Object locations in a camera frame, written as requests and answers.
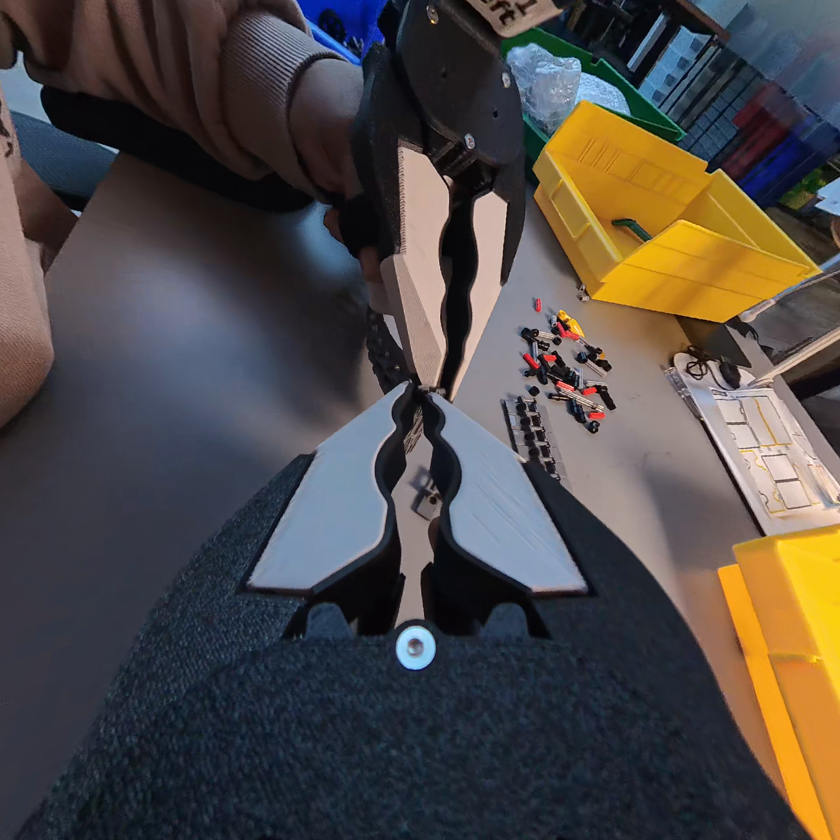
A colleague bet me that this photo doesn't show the person's left hand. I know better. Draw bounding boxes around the person's left hand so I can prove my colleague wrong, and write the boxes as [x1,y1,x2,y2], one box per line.
[289,59,389,317]

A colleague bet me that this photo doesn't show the clipboard with diagram sheet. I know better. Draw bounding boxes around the clipboard with diagram sheet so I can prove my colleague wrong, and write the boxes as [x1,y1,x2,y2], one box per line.
[664,364,840,536]

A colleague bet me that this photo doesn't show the background wooden table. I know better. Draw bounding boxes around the background wooden table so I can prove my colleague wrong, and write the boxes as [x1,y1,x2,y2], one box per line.
[577,0,731,80]

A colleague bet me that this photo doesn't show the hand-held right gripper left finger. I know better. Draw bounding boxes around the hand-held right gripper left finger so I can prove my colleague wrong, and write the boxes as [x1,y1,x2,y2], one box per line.
[246,382,414,597]

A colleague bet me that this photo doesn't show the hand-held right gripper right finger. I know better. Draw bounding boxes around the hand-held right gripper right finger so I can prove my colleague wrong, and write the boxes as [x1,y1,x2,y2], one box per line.
[423,390,589,595]

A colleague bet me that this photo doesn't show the grey desk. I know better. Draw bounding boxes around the grey desk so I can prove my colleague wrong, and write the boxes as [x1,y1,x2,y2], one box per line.
[0,154,840,821]

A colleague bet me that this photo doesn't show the grey chair seat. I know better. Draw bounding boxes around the grey chair seat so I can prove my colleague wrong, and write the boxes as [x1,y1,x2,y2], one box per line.
[13,112,118,211]

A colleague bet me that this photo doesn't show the grey track link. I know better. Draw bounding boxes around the grey track link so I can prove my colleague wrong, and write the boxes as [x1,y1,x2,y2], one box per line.
[410,466,442,521]

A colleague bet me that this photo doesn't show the clear plastic parts bag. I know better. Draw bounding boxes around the clear plastic parts bag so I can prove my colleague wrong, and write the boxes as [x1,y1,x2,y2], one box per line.
[577,72,631,118]
[507,45,581,135]

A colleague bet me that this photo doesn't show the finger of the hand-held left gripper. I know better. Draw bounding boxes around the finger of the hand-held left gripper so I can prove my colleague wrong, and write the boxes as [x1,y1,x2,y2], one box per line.
[438,190,508,403]
[379,146,455,389]

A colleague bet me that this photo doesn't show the blue plastic storage bin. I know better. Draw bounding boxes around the blue plastic storage bin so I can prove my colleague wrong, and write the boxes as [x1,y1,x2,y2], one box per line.
[295,0,388,67]

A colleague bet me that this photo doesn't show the yellow plastic storage bin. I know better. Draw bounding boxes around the yellow plastic storage bin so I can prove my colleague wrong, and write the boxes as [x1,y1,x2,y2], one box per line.
[533,100,821,324]
[717,525,840,840]

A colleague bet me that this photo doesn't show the background coloured bins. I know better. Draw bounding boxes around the background coloured bins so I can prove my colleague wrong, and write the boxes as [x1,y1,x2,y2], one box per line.
[709,82,840,211]

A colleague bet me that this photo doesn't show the pile of small building pieces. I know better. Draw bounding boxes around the pile of small building pieces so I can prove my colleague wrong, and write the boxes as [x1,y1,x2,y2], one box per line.
[520,308,618,435]

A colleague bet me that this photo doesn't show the grey toy track belt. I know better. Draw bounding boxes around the grey toy track belt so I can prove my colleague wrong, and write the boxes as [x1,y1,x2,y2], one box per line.
[502,394,572,490]
[363,305,434,460]

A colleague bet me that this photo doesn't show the person's left forearm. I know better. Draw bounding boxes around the person's left forearm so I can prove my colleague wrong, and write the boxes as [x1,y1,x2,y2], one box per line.
[0,0,349,181]

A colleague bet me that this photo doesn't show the black chair armrest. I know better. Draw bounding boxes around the black chair armrest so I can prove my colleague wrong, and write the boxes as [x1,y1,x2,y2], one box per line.
[41,85,316,212]

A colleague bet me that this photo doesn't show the green plastic storage bin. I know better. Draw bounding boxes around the green plastic storage bin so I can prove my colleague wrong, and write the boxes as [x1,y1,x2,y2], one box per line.
[502,26,686,161]

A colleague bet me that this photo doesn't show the heap of black parts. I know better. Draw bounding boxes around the heap of black parts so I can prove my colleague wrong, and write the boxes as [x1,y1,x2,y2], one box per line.
[315,10,365,53]

